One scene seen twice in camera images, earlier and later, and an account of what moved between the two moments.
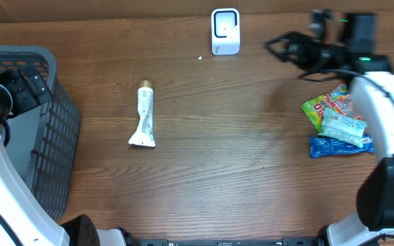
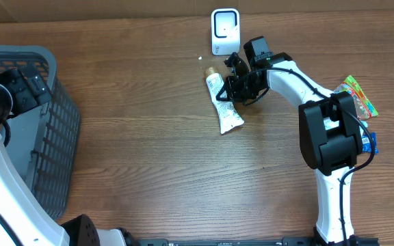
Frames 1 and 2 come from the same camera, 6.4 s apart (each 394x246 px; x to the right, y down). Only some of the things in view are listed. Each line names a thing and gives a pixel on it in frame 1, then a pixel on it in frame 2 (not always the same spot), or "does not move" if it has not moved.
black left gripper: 29,98 does not move
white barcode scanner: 225,31 does not move
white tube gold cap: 143,134 → 228,117
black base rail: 286,241 does not move
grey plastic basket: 44,139 does not move
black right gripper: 301,57 → 228,87
